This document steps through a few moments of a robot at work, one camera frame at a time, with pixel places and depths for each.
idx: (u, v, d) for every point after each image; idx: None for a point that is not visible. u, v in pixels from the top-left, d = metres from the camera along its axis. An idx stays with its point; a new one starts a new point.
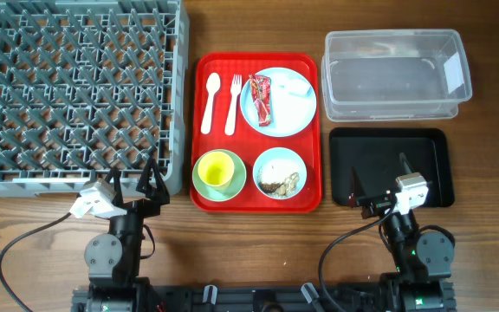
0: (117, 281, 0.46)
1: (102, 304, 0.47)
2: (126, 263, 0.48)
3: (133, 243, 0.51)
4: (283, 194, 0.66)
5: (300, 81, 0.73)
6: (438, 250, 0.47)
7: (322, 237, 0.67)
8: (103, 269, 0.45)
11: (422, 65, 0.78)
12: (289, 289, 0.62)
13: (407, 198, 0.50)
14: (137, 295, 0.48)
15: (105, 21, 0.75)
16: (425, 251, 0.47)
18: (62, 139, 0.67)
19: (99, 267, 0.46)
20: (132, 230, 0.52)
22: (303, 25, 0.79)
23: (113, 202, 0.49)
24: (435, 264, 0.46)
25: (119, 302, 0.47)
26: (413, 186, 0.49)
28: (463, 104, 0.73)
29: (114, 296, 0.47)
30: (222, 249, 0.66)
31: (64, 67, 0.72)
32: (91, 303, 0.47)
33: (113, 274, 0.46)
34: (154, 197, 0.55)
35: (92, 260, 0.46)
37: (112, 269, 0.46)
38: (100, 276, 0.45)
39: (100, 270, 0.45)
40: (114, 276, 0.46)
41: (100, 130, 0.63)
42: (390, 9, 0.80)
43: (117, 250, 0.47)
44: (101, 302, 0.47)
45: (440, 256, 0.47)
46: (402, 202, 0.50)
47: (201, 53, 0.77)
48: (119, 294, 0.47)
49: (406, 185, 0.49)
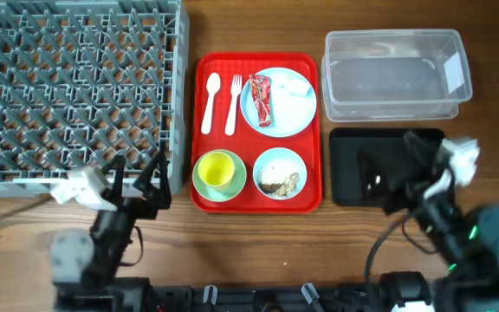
0: (87, 285, 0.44)
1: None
2: (102, 269, 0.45)
3: (116, 243, 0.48)
4: (283, 194, 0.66)
5: (300, 81, 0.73)
6: None
7: (322, 237, 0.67)
8: (69, 272, 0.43)
11: (423, 65, 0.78)
12: (289, 289, 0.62)
13: (465, 162, 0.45)
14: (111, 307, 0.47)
15: (105, 21, 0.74)
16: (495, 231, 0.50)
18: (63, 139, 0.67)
19: (65, 269, 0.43)
20: (118, 230, 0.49)
22: (303, 25, 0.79)
23: (104, 196, 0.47)
24: None
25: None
26: (467, 147, 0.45)
28: (463, 104, 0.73)
29: (86, 305, 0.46)
30: (223, 249, 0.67)
31: (65, 68, 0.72)
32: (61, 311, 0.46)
33: (81, 277, 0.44)
34: (152, 197, 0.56)
35: (57, 259, 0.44)
37: (78, 271, 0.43)
38: (66, 278, 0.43)
39: (67, 272, 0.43)
40: (83, 278, 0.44)
41: (100, 131, 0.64)
42: (390, 9, 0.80)
43: (86, 252, 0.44)
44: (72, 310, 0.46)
45: None
46: (461, 167, 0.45)
47: (201, 53, 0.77)
48: (91, 304, 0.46)
49: (458, 148, 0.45)
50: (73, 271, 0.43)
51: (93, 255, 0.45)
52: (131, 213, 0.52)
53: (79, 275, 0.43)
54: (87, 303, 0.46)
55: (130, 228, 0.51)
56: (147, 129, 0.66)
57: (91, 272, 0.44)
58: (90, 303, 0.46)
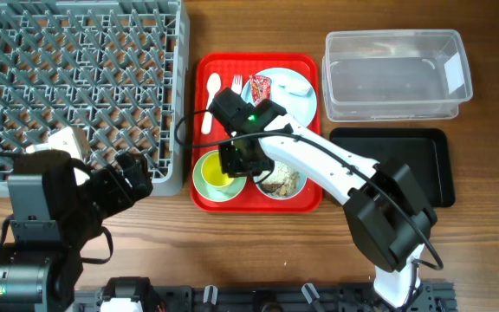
0: (50, 210, 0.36)
1: (0, 271, 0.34)
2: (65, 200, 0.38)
3: (87, 195, 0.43)
4: (283, 194, 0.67)
5: (301, 81, 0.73)
6: (230, 101, 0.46)
7: (323, 237, 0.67)
8: (31, 172, 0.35)
11: (423, 66, 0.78)
12: (290, 289, 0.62)
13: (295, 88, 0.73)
14: (55, 258, 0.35)
15: (106, 21, 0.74)
16: (228, 104, 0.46)
18: (66, 119, 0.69)
19: (29, 170, 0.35)
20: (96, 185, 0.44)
22: (303, 26, 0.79)
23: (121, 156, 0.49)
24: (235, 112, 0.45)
25: (24, 269, 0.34)
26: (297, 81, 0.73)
28: (464, 104, 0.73)
29: (22, 261, 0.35)
30: (223, 249, 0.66)
31: (65, 68, 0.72)
32: None
33: (43, 182, 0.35)
34: (133, 172, 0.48)
35: (22, 163, 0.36)
37: (43, 172, 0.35)
38: (28, 182, 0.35)
39: (29, 172, 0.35)
40: (46, 188, 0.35)
41: (96, 153, 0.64)
42: (390, 10, 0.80)
43: (61, 161, 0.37)
44: (1, 267, 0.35)
45: (234, 105, 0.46)
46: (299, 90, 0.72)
47: (201, 54, 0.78)
48: (30, 260, 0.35)
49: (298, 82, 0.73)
50: (38, 171, 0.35)
51: (68, 169, 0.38)
52: (104, 205, 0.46)
53: (44, 174, 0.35)
54: (26, 256, 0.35)
55: (106, 208, 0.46)
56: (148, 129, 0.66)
57: (55, 186, 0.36)
58: (31, 256, 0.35)
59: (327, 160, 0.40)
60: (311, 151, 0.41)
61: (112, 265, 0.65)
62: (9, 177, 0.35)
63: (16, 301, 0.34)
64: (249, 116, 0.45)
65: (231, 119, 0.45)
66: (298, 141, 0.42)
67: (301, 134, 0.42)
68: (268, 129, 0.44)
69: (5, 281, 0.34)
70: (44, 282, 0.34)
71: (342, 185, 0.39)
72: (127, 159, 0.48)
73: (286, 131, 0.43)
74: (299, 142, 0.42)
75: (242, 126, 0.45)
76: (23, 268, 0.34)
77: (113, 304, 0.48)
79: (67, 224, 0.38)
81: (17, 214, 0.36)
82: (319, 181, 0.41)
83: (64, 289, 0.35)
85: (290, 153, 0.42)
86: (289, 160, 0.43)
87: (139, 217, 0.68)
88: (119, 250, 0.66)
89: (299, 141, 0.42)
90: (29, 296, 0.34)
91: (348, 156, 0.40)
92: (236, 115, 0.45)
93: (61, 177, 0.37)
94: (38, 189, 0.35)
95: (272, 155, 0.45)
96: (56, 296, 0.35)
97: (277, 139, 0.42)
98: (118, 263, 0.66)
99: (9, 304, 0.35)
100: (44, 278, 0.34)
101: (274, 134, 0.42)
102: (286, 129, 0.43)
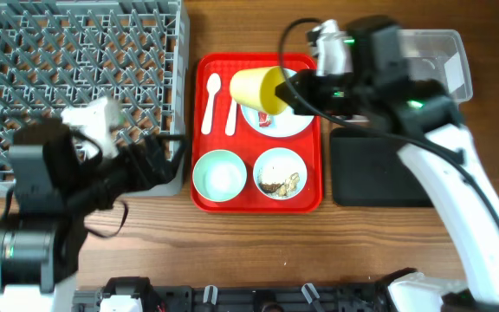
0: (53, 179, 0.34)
1: (7, 240, 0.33)
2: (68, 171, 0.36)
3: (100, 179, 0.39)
4: (283, 194, 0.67)
5: None
6: (385, 42, 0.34)
7: (323, 237, 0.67)
8: (31, 142, 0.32)
11: (423, 66, 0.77)
12: (289, 289, 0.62)
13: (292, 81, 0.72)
14: (61, 230, 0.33)
15: (106, 21, 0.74)
16: (387, 48, 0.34)
18: None
19: (27, 140, 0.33)
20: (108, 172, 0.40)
22: (303, 26, 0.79)
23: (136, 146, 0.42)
24: (395, 68, 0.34)
25: (33, 237, 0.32)
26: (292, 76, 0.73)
28: (464, 104, 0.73)
29: (29, 229, 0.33)
30: (223, 249, 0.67)
31: (65, 68, 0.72)
32: None
33: (43, 152, 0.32)
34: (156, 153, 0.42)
35: (18, 133, 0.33)
37: (43, 143, 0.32)
38: (26, 152, 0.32)
39: (27, 142, 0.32)
40: (46, 159, 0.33)
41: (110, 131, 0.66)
42: (389, 9, 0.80)
43: (61, 131, 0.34)
44: (7, 235, 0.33)
45: (397, 51, 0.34)
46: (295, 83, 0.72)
47: (202, 54, 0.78)
48: (35, 227, 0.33)
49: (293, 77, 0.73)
50: (39, 140, 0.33)
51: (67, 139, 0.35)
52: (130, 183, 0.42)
53: (43, 145, 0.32)
54: (31, 224, 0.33)
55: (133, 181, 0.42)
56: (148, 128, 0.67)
57: (55, 158, 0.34)
58: (36, 224, 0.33)
59: (495, 242, 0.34)
60: (482, 217, 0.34)
61: (112, 265, 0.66)
62: (9, 146, 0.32)
63: (22, 269, 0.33)
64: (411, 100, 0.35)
65: (392, 74, 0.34)
66: (466, 185, 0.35)
67: (474, 173, 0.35)
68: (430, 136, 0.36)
69: (13, 248, 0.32)
70: (51, 250, 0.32)
71: None
72: (149, 143, 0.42)
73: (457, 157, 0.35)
74: (466, 186, 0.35)
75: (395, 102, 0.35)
76: (29, 236, 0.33)
77: (111, 301, 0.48)
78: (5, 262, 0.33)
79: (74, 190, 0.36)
81: (19, 184, 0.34)
82: (460, 243, 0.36)
83: (70, 256, 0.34)
85: (453, 198, 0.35)
86: (443, 199, 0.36)
87: (139, 217, 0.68)
88: (119, 250, 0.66)
89: (467, 184, 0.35)
90: (37, 264, 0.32)
91: None
92: (393, 85, 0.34)
93: (63, 144, 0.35)
94: (39, 159, 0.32)
95: (417, 162, 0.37)
96: (64, 263, 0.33)
97: (441, 166, 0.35)
98: (119, 263, 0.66)
99: (16, 272, 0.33)
100: (51, 245, 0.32)
101: (445, 160, 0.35)
102: (461, 159, 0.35)
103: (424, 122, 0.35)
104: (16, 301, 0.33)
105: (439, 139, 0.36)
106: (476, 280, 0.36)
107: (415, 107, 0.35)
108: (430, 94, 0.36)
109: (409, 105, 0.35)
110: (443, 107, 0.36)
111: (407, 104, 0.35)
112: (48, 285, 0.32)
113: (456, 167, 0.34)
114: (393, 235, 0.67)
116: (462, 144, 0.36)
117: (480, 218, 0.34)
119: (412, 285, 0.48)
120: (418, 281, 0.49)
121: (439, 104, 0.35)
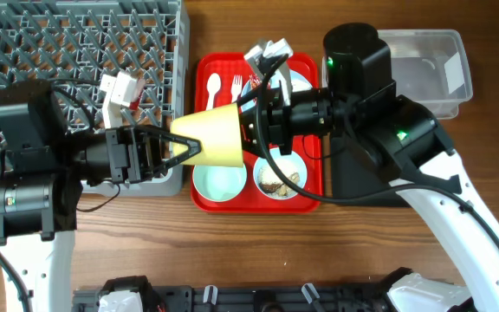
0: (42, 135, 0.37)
1: (6, 195, 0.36)
2: (58, 131, 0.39)
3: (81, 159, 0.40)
4: (283, 194, 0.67)
5: (301, 81, 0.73)
6: (381, 73, 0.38)
7: (323, 238, 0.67)
8: (17, 101, 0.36)
11: (423, 66, 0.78)
12: (289, 289, 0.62)
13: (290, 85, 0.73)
14: (55, 178, 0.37)
15: (106, 21, 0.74)
16: (378, 77, 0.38)
18: (67, 119, 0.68)
19: (11, 100, 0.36)
20: (93, 158, 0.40)
22: (304, 26, 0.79)
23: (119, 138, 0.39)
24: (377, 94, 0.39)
25: (29, 191, 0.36)
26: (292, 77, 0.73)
28: (464, 104, 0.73)
29: (24, 184, 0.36)
30: (223, 249, 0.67)
31: (65, 68, 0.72)
32: None
33: (30, 108, 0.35)
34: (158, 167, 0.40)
35: (4, 94, 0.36)
37: (29, 100, 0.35)
38: (14, 112, 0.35)
39: (14, 102, 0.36)
40: (33, 115, 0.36)
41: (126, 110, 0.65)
42: (389, 10, 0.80)
43: (42, 89, 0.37)
44: (6, 191, 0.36)
45: (379, 78, 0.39)
46: (296, 85, 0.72)
47: (202, 54, 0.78)
48: (32, 181, 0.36)
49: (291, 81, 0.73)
50: (22, 100, 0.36)
51: (52, 101, 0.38)
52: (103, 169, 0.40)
53: (29, 102, 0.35)
54: (29, 178, 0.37)
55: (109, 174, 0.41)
56: (151, 109, 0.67)
57: (44, 115, 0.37)
58: (32, 178, 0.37)
59: (498, 263, 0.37)
60: (482, 241, 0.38)
61: (112, 265, 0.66)
62: None
63: (24, 218, 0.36)
64: (398, 133, 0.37)
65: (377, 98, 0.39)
66: (463, 212, 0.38)
67: (469, 198, 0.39)
68: (424, 169, 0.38)
69: (15, 202, 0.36)
70: (51, 199, 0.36)
71: None
72: (129, 138, 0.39)
73: (454, 183, 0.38)
74: (463, 214, 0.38)
75: (382, 133, 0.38)
76: (28, 188, 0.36)
77: (111, 295, 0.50)
78: (9, 213, 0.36)
79: (61, 150, 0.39)
81: (11, 144, 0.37)
82: (465, 269, 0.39)
83: (69, 205, 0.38)
85: (455, 227, 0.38)
86: (443, 228, 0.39)
87: (139, 217, 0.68)
88: (119, 250, 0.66)
89: (464, 212, 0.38)
90: (39, 213, 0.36)
91: None
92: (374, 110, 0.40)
93: (48, 103, 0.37)
94: (24, 114, 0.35)
95: (414, 197, 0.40)
96: (62, 212, 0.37)
97: (437, 198, 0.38)
98: (119, 263, 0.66)
99: (20, 224, 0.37)
100: (50, 195, 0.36)
101: (443, 191, 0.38)
102: (455, 187, 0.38)
103: (413, 150, 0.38)
104: (16, 252, 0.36)
105: (431, 170, 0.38)
106: (486, 303, 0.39)
107: (402, 137, 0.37)
108: (417, 119, 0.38)
109: (395, 136, 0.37)
110: (430, 133, 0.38)
111: (395, 136, 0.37)
112: (49, 231, 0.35)
113: (452, 198, 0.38)
114: (393, 235, 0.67)
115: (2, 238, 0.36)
116: (454, 169, 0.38)
117: (478, 243, 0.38)
119: (413, 293, 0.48)
120: (417, 286, 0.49)
121: (425, 131, 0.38)
